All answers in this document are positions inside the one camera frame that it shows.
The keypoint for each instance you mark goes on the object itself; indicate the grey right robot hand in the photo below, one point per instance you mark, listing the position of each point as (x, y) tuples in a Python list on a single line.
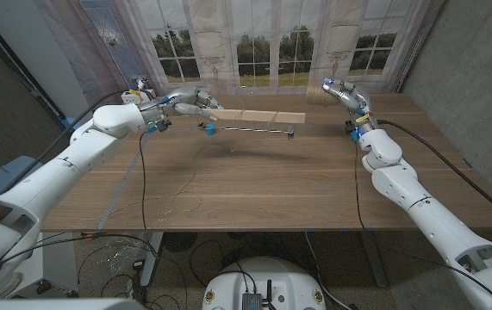
[(357, 103)]

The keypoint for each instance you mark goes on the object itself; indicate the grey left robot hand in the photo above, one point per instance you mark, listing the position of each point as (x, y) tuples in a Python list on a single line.
[(185, 101)]

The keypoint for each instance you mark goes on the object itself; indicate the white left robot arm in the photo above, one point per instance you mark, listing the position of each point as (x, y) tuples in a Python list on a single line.
[(56, 176)]

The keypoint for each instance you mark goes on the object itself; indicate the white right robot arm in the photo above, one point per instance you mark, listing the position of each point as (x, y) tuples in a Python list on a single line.
[(422, 215)]

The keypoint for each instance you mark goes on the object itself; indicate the small blue cup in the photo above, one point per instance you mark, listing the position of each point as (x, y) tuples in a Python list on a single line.
[(210, 129)]

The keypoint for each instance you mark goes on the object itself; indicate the white power strip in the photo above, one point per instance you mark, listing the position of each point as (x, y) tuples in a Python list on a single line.
[(129, 99)]

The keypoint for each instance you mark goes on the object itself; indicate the printed window backdrop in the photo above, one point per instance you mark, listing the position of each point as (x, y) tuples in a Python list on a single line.
[(271, 26)]

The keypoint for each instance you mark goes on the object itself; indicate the grey table leg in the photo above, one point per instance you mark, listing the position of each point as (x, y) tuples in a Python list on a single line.
[(372, 258)]

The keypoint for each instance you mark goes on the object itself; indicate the white table leg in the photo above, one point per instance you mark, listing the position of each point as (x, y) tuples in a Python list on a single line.
[(151, 258)]

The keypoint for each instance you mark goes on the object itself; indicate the small orange floor object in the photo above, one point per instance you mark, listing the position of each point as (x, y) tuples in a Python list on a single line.
[(90, 235)]

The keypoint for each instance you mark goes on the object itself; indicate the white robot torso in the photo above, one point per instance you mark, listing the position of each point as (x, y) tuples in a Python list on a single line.
[(267, 271)]

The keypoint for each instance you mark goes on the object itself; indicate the black door frame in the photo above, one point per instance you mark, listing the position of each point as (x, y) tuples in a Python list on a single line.
[(13, 64)]

